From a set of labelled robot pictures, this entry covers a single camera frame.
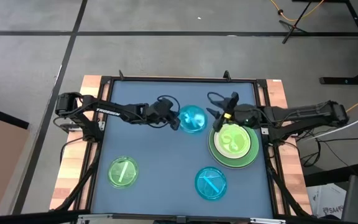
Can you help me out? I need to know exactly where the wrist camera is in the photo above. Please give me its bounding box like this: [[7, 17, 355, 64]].
[[224, 91, 240, 110], [157, 96, 173, 110]]

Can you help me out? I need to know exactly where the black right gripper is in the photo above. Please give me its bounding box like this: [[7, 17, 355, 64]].
[[206, 104, 262, 132]]

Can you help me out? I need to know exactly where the black table frame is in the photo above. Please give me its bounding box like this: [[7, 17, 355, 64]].
[[75, 70, 291, 220]]

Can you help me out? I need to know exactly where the silver aluminium rail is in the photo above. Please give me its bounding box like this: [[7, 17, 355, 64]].
[[76, 213, 287, 224]]

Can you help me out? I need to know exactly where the large opaque green plate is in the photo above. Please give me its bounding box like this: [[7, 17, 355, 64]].
[[208, 123, 259, 169]]

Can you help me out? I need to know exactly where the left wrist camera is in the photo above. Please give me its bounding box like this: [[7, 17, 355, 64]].
[[157, 96, 173, 110]]

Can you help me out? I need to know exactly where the black tripod stand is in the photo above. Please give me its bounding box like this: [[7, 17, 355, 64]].
[[278, 0, 326, 44]]

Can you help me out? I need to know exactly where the black desk frame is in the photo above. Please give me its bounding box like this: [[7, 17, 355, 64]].
[[318, 0, 358, 86], [303, 161, 358, 187]]

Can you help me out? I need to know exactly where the small transparent blue plate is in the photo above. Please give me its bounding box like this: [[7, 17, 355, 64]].
[[194, 166, 228, 202]]

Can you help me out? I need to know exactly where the blue table mat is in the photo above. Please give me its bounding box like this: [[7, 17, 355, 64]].
[[91, 80, 275, 219]]

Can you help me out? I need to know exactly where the white plastic plate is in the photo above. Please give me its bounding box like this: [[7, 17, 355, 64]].
[[213, 123, 252, 159]]

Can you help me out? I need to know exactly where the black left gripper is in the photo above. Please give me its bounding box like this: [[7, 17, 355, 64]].
[[147, 102, 181, 131]]

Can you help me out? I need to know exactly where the black camera cable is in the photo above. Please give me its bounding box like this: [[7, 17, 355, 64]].
[[156, 94, 181, 113], [206, 91, 227, 108]]

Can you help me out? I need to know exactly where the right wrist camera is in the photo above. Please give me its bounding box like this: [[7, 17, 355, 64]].
[[224, 91, 240, 110]]

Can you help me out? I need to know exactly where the white box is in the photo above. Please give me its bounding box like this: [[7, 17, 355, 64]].
[[305, 182, 348, 219]]

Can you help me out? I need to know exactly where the blue transparent bowl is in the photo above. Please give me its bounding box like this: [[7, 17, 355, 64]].
[[178, 105, 208, 134]]

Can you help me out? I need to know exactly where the white cable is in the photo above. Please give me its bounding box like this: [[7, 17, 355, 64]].
[[300, 108, 358, 141]]

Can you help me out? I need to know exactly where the small transparent green plate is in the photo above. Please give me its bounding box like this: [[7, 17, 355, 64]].
[[217, 125, 248, 156], [107, 156, 140, 190]]

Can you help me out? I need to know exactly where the black cable conduit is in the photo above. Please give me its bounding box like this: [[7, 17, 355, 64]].
[[267, 146, 312, 218], [54, 141, 104, 212]]

